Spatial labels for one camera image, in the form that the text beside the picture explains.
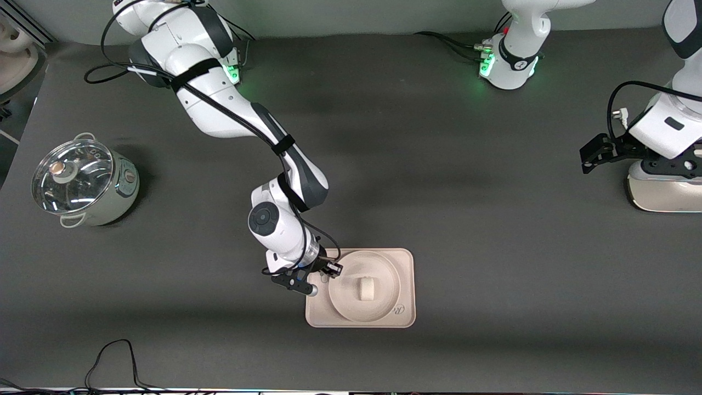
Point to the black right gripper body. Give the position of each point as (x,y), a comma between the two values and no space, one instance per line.
(320,266)

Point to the pale green electric pot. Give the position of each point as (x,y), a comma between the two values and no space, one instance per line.
(118,192)

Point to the white rounded device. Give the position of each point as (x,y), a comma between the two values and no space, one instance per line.
(13,66)

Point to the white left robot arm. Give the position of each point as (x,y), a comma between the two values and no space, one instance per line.
(515,60)

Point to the glass pot lid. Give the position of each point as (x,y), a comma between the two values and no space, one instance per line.
(71,181)

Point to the cream rectangular tray, bear print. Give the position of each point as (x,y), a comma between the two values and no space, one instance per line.
(408,285)

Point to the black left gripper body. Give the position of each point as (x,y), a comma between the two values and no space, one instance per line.
(618,147)

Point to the cream white toaster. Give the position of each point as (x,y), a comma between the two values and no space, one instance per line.
(658,195)

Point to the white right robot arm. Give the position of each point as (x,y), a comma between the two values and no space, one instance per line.
(219,104)

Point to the small white steamed bun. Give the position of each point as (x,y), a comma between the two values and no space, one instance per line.
(366,289)

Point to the round cream plate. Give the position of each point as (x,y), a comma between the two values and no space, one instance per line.
(384,274)

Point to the aluminium frame rail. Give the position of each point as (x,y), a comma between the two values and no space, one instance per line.
(27,24)

